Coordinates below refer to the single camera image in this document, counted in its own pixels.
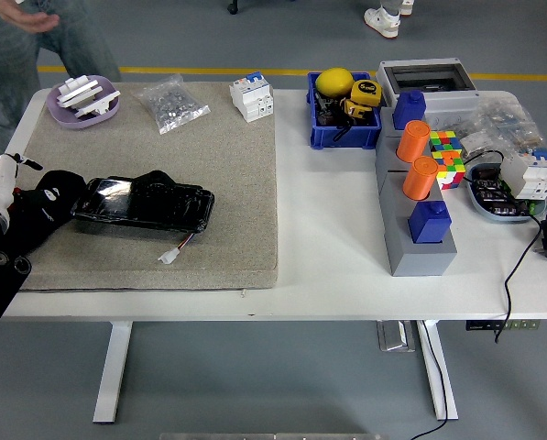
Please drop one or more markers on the blue block with knob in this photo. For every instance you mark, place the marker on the blue block with knob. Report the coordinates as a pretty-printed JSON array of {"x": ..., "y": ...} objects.
[
  {"x": 429, "y": 224},
  {"x": 408, "y": 110}
]

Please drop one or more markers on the metal floor plate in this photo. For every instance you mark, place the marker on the metal floor plate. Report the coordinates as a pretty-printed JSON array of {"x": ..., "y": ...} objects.
[{"x": 394, "y": 339}]

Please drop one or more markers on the orange cylinder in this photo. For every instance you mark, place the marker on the orange cylinder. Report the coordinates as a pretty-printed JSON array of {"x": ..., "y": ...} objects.
[
  {"x": 412, "y": 142},
  {"x": 419, "y": 179}
]

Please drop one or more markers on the clear bags of parts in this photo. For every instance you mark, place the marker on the clear bags of parts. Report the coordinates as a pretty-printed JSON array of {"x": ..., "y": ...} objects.
[{"x": 502, "y": 119}]

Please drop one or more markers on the grey electrical enclosure box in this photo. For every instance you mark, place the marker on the grey electrical enclosure box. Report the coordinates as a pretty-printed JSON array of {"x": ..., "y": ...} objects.
[{"x": 451, "y": 105}]

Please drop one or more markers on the blue-grey dish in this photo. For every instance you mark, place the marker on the blue-grey dish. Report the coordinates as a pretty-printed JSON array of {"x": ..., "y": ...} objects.
[{"x": 497, "y": 219}]

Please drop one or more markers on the blue plastic bin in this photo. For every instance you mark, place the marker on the blue plastic bin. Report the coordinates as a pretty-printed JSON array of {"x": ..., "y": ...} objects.
[{"x": 346, "y": 138}]

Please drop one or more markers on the wide grey holder block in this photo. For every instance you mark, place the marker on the wide grey holder block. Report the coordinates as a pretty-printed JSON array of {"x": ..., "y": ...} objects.
[{"x": 419, "y": 260}]

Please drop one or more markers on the white plastic clip part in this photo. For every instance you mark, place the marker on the white plastic clip part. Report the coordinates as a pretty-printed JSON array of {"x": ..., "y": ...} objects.
[
  {"x": 100, "y": 103},
  {"x": 78, "y": 91}
]

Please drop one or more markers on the white table leg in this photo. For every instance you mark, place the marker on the white table leg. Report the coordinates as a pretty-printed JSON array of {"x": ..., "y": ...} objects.
[
  {"x": 433, "y": 366},
  {"x": 112, "y": 366}
]

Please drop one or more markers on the person's right hand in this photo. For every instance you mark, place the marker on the person's right hand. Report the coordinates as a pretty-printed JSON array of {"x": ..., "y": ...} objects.
[{"x": 30, "y": 23}]

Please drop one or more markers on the small colourful puzzle cube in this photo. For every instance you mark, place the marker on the small colourful puzzle cube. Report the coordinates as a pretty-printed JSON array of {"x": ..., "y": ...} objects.
[{"x": 445, "y": 139}]

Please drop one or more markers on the purple dish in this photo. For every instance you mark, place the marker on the purple dish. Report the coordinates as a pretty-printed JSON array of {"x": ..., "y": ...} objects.
[{"x": 60, "y": 117}]

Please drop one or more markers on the black electronic components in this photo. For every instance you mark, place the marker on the black electronic components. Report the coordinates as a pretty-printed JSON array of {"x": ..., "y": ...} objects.
[{"x": 493, "y": 197}]

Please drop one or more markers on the yellow lemon-shaped ball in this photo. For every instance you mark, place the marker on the yellow lemon-shaped ball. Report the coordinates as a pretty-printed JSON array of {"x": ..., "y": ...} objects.
[{"x": 335, "y": 82}]

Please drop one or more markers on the person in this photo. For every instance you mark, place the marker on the person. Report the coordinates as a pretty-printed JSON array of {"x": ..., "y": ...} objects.
[
  {"x": 383, "y": 20},
  {"x": 7, "y": 69}
]

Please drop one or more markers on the black table control panel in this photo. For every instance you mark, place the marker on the black table control panel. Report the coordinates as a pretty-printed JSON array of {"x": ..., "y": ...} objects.
[{"x": 479, "y": 326}]

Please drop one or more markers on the dark brown tool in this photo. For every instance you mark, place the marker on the dark brown tool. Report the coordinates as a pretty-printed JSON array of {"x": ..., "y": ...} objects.
[{"x": 325, "y": 117}]

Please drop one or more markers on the grey-brown mat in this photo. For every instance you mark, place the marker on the grey-brown mat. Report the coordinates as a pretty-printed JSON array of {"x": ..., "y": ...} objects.
[{"x": 209, "y": 160}]

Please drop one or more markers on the large colourful puzzle cube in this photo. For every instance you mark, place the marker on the large colourful puzzle cube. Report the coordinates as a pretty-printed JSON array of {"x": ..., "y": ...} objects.
[{"x": 451, "y": 172}]

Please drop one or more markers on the large yellow tape measure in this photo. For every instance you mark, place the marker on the large yellow tape measure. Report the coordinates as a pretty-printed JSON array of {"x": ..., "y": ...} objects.
[{"x": 364, "y": 91}]

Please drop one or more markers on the black chair caster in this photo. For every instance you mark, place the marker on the black chair caster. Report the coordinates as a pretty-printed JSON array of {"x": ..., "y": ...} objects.
[{"x": 233, "y": 7}]

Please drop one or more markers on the white blue circuit breaker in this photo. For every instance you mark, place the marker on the white blue circuit breaker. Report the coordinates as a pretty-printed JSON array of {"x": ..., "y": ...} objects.
[
  {"x": 250, "y": 101},
  {"x": 529, "y": 176}
]

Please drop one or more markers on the glossy black panel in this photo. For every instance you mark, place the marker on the glossy black panel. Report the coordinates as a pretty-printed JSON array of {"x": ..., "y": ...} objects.
[{"x": 163, "y": 206}]

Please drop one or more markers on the clear bag of screws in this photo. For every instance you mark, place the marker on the clear bag of screws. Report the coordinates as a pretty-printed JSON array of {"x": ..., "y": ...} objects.
[{"x": 172, "y": 107}]

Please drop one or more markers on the small yellow tape measure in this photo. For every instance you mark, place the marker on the small yellow tape measure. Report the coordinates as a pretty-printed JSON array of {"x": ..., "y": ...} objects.
[{"x": 355, "y": 110}]

